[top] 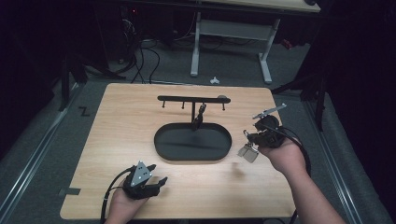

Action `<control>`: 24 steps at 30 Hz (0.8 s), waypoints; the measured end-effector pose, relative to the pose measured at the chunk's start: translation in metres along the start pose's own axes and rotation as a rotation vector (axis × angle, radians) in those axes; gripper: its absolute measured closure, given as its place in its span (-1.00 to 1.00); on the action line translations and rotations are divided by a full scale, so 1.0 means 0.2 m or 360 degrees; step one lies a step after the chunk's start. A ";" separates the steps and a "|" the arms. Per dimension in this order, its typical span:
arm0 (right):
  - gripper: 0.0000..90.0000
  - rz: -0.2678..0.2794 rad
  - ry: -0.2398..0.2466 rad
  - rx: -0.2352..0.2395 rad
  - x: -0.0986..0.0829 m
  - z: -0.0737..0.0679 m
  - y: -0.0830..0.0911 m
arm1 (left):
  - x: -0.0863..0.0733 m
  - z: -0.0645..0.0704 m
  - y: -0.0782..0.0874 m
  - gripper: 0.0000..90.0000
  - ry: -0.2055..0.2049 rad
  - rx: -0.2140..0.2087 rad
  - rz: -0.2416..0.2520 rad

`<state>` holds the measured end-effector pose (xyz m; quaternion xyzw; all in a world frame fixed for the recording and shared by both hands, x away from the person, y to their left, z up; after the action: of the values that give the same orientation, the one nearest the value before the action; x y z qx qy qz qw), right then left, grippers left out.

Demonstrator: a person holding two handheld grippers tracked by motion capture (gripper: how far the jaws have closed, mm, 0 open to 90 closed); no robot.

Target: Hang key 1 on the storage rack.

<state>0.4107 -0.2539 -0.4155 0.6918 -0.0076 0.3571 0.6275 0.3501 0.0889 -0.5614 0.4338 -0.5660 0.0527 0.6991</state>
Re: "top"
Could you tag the small red object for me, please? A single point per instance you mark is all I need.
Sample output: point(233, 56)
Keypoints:
point(287, 44)

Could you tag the person's left hand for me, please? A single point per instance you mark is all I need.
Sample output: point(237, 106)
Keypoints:
point(123, 205)

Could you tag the black tape mark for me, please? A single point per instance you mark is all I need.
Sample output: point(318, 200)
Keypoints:
point(84, 111)

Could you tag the desk with white frame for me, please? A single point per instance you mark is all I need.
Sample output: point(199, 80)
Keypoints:
point(236, 29)

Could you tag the person's right hand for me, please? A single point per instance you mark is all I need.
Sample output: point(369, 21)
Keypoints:
point(288, 158)

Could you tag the silver car key bunch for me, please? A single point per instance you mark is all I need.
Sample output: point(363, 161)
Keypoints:
point(249, 153)

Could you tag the black key rack with tray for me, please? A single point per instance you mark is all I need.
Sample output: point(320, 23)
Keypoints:
point(193, 143)

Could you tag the black metal stand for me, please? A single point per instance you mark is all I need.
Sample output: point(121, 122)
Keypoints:
point(317, 93)
point(67, 84)

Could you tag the aluminium floor rail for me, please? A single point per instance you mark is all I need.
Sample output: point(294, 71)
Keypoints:
point(334, 168)
point(37, 155)

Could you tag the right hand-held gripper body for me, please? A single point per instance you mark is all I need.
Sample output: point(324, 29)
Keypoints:
point(271, 137)

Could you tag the small white object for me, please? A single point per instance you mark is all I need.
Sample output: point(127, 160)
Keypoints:
point(214, 81)

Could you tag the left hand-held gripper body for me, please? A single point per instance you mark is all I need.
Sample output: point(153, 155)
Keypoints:
point(138, 186)

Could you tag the small grey round object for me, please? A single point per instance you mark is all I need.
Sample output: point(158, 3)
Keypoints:
point(222, 96)

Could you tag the grey tape strip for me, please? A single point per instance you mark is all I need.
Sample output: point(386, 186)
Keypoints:
point(70, 192)

